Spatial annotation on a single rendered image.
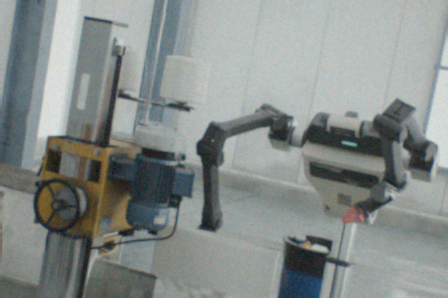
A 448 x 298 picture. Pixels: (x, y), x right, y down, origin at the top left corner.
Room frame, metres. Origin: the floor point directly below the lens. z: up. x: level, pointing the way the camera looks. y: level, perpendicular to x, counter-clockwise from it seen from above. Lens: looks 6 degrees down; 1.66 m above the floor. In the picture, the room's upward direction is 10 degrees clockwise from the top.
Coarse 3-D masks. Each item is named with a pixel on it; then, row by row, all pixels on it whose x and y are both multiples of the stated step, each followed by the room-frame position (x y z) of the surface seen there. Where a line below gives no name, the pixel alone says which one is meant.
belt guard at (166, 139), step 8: (136, 128) 2.68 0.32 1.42; (144, 128) 2.72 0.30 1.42; (152, 128) 2.78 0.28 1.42; (168, 128) 2.90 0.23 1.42; (136, 136) 2.64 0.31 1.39; (144, 136) 2.60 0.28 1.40; (152, 136) 2.59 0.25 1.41; (160, 136) 2.59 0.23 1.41; (168, 136) 2.60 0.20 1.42; (176, 136) 2.65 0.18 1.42; (184, 136) 2.68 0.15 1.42; (136, 144) 2.63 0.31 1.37; (144, 144) 2.60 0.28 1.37; (152, 144) 2.59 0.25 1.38; (160, 144) 2.59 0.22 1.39; (168, 144) 2.60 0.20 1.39; (176, 144) 2.61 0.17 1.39; (184, 144) 2.65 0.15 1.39; (176, 152) 2.62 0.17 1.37
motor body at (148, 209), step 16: (144, 160) 2.61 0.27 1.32; (160, 160) 2.61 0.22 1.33; (176, 160) 2.68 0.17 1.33; (144, 176) 2.62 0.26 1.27; (160, 176) 2.61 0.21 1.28; (144, 192) 2.61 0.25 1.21; (160, 192) 2.62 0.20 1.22; (128, 208) 2.64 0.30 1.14; (144, 208) 2.60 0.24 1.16; (160, 208) 2.62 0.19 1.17; (128, 224) 2.65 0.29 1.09; (144, 224) 2.61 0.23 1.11; (160, 224) 2.63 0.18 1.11
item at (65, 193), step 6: (60, 192) 2.60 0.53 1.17; (66, 192) 2.59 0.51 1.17; (72, 192) 2.58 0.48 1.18; (60, 198) 2.60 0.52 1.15; (66, 198) 2.59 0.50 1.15; (72, 198) 2.58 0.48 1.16; (84, 198) 2.60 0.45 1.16; (72, 204) 2.58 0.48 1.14; (84, 204) 2.60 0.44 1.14; (66, 210) 2.59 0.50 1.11; (72, 210) 2.58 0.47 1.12; (84, 210) 2.61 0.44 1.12; (60, 216) 2.59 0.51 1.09; (66, 216) 2.58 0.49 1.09; (72, 216) 2.57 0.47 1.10
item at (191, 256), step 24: (168, 240) 2.95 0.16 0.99; (192, 240) 2.89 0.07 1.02; (216, 240) 2.85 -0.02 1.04; (240, 240) 2.91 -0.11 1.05; (168, 264) 2.94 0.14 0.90; (192, 264) 2.88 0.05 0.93; (216, 264) 2.85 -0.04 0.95; (240, 264) 2.84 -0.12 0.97; (264, 264) 2.83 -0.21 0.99; (168, 288) 2.91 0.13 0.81; (192, 288) 2.87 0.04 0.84; (216, 288) 2.84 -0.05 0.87; (240, 288) 2.84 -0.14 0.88; (264, 288) 2.83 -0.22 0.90
